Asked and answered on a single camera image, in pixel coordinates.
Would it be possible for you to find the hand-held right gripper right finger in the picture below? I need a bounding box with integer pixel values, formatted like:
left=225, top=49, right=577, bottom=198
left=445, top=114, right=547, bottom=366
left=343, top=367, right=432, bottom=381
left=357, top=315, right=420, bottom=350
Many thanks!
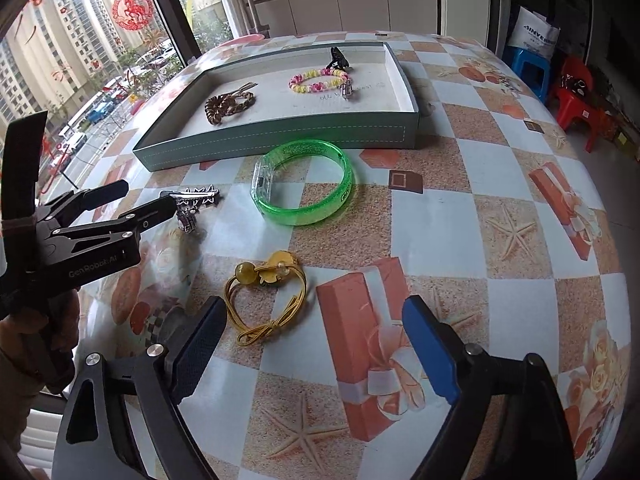
left=401, top=295, right=571, bottom=480

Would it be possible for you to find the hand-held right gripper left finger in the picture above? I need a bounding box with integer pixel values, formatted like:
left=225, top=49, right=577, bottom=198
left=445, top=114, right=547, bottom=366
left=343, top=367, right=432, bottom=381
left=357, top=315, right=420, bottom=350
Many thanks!
left=50, top=296, right=228, bottom=480

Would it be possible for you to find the red paper-cut window decal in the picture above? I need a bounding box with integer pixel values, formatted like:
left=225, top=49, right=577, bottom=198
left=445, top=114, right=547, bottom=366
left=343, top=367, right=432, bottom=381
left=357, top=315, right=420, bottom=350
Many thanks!
left=110, top=0, right=156, bottom=36

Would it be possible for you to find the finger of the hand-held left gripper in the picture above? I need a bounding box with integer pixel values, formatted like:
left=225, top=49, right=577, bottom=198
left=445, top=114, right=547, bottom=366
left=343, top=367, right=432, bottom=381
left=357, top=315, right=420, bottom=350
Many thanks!
left=118, top=193, right=178, bottom=237
left=74, top=179, right=130, bottom=212

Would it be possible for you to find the silver star hair clip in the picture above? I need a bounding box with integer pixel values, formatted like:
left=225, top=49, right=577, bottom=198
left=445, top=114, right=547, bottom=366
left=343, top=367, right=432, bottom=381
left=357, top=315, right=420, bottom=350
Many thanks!
left=160, top=186, right=221, bottom=209

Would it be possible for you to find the red plastic chair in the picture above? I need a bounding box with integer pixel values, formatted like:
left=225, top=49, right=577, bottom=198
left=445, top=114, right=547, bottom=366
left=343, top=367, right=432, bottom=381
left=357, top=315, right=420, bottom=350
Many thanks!
left=547, top=55, right=617, bottom=154

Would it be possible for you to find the blue plastic stool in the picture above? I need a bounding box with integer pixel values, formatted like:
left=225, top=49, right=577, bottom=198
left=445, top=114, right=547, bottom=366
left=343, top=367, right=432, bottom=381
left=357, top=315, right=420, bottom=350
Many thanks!
left=502, top=45, right=551, bottom=106

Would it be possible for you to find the brown spiral hair tie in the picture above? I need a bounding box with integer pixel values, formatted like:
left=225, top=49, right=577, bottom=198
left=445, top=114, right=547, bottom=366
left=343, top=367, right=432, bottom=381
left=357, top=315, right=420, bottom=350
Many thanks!
left=204, top=95, right=241, bottom=125

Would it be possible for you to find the white shopping bag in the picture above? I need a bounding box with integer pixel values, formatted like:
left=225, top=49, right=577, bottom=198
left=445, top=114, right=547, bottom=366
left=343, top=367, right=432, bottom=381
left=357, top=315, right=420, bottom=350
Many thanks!
left=507, top=6, right=561, bottom=62

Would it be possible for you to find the green translucent plastic bracelet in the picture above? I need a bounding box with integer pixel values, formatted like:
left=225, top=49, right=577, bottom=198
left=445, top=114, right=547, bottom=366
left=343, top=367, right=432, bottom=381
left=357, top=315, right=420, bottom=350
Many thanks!
left=249, top=140, right=357, bottom=226

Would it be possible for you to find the grey-green cardboard box tray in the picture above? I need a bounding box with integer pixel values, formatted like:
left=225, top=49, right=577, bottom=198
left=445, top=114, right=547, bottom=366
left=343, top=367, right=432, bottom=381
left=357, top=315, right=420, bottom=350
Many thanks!
left=132, top=41, right=422, bottom=174

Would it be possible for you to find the person's left hand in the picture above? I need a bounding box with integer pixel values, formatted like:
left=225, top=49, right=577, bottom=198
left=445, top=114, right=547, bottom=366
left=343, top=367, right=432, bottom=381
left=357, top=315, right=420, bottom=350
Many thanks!
left=0, top=289, right=82, bottom=392

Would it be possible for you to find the yellow beaded hair tie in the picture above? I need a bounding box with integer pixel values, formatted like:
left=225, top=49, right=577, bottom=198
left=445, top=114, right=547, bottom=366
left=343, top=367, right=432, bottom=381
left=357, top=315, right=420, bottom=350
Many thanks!
left=223, top=252, right=307, bottom=346

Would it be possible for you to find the pink yellow spiral hair tie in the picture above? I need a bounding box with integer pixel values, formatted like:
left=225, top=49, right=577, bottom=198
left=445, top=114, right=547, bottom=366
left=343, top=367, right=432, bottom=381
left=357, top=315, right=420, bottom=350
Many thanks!
left=288, top=67, right=351, bottom=95

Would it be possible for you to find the dark brown hair claw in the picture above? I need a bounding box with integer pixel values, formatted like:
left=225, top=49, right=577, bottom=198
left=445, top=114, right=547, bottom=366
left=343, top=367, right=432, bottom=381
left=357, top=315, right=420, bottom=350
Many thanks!
left=325, top=46, right=354, bottom=72

